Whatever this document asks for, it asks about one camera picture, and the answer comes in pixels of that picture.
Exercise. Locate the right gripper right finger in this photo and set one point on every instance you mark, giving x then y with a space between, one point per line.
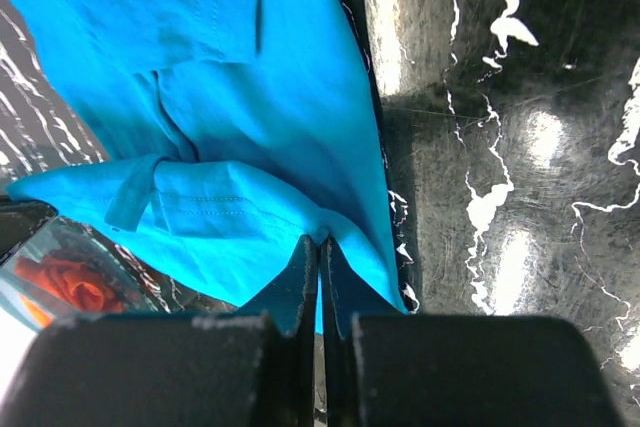
384 368

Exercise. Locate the clear blue plastic bin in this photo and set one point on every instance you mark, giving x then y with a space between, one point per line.
136 284

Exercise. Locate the blue t-shirt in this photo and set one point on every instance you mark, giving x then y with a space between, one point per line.
233 127

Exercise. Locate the orange t-shirt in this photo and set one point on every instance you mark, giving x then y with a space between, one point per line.
71 281

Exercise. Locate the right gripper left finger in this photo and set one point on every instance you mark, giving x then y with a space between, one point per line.
252 367

